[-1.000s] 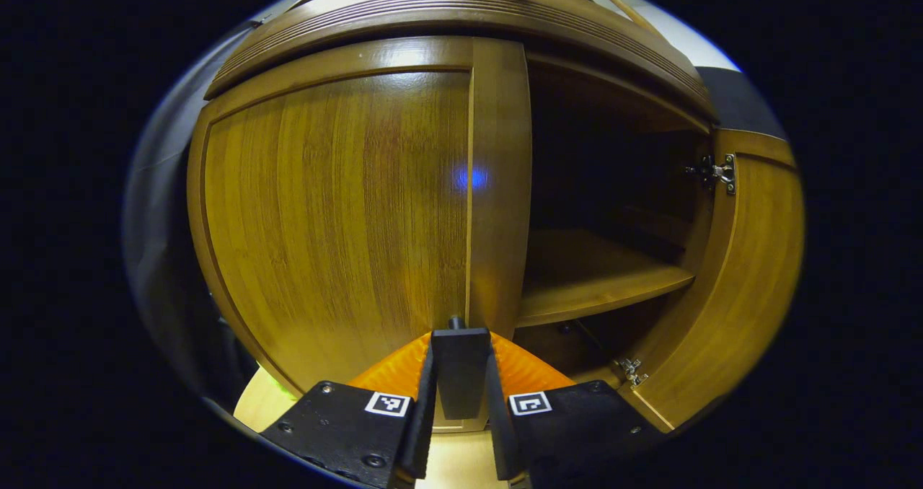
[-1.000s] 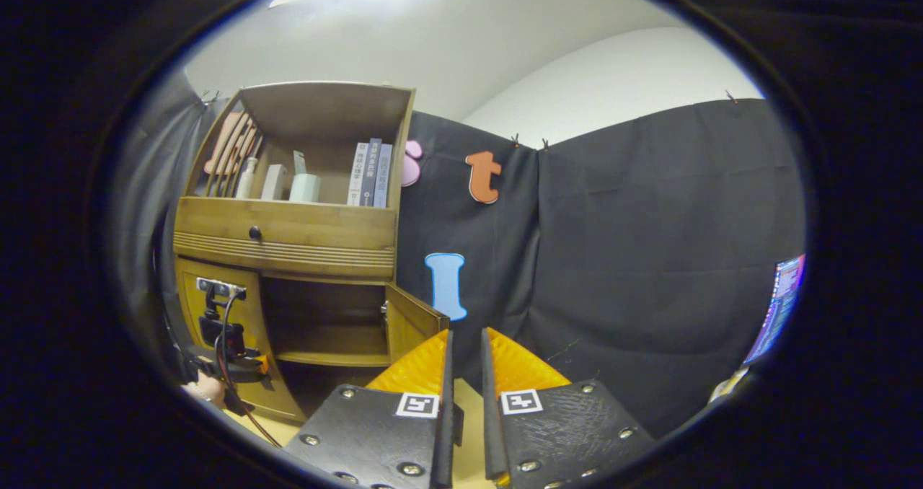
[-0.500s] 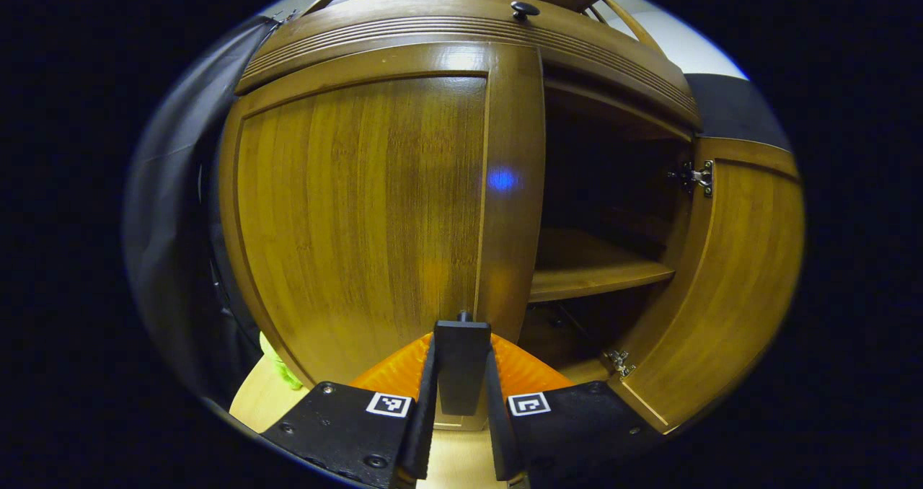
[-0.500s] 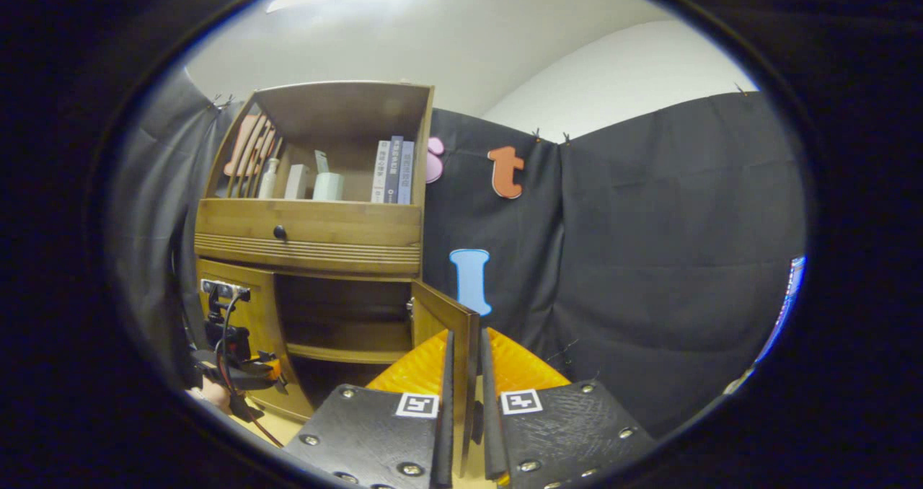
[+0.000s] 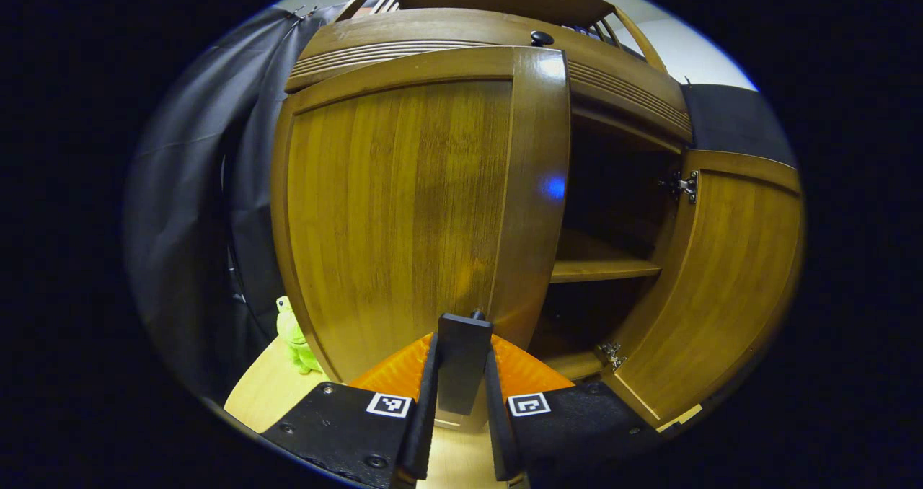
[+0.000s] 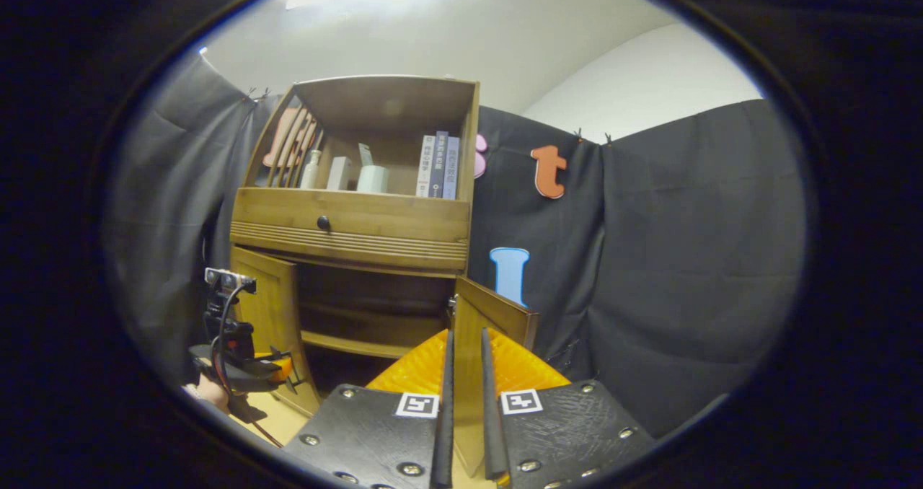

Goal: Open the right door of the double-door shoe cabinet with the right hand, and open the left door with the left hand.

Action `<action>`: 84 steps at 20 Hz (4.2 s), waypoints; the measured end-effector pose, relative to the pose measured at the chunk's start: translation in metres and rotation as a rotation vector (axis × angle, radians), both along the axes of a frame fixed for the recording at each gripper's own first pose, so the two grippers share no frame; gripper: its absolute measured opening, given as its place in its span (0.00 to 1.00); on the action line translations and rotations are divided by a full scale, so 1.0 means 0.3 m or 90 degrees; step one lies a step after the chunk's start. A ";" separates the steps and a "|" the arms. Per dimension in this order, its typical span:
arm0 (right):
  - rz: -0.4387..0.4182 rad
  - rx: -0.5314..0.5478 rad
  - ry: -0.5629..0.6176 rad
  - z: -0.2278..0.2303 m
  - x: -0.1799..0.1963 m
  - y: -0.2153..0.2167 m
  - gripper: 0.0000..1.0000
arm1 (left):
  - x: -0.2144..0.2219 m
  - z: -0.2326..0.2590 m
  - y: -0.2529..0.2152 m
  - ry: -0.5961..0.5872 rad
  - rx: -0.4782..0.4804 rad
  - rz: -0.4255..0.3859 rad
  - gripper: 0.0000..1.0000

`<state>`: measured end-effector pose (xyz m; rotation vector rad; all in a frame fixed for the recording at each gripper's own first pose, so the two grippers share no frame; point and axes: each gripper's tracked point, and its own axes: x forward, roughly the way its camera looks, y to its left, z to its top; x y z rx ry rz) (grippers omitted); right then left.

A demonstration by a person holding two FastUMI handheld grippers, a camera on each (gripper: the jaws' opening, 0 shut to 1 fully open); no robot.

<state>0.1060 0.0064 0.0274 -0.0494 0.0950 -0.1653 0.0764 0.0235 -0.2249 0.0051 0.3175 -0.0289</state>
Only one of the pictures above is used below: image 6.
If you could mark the black drawer knob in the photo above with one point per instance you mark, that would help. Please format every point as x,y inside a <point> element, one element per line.
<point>324,223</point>

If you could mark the white pump bottle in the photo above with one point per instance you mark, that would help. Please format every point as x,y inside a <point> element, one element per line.
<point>310,173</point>

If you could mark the paper card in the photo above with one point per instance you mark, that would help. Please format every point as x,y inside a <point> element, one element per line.
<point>365,155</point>

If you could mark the wooden double-door shoe cabinet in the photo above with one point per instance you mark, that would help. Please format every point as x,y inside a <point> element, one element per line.
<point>389,103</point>

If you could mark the pale green cup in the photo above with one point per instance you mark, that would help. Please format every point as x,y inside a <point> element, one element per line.
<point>373,179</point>

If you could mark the white carton box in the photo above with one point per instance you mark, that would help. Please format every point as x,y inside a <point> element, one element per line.
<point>339,174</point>

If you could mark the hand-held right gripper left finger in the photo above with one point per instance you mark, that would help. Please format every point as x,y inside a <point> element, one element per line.
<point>445,431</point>

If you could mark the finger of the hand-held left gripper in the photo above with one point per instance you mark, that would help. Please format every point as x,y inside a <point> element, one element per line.
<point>281,368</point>

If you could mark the grey-blue book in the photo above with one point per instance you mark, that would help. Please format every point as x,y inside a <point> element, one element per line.
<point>451,168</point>

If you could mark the white book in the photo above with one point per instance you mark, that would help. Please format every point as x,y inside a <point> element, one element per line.
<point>425,164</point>

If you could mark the wooden drawer front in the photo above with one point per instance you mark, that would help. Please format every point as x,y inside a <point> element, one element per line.
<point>404,222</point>

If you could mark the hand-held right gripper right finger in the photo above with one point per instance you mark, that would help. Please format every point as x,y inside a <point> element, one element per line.
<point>492,431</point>

